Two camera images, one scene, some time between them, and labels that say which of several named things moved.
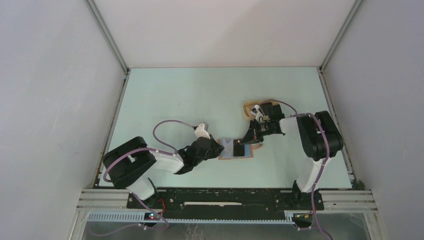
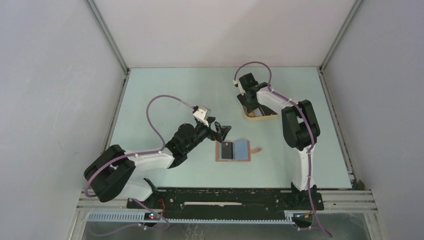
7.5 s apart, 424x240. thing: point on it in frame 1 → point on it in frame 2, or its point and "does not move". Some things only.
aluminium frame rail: [108, 34] does not move
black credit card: [238, 150] → [227, 150]
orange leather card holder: [233, 150] does not move
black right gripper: [252, 136] → [249, 107]
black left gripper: [217, 147] → [222, 130]
